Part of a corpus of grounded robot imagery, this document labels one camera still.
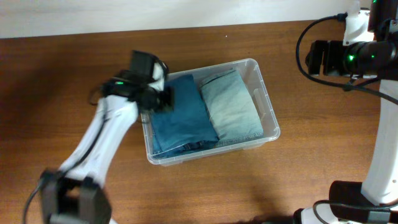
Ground blue jeans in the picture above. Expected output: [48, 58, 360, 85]
[150, 75, 219, 159]

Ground light grey jeans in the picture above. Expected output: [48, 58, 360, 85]
[199, 69, 264, 147]

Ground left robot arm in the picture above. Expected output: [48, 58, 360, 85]
[34, 50, 173, 223]

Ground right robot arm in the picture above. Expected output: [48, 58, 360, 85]
[292, 0, 397, 224]

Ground clear plastic storage bin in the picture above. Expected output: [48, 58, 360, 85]
[142, 58, 280, 166]

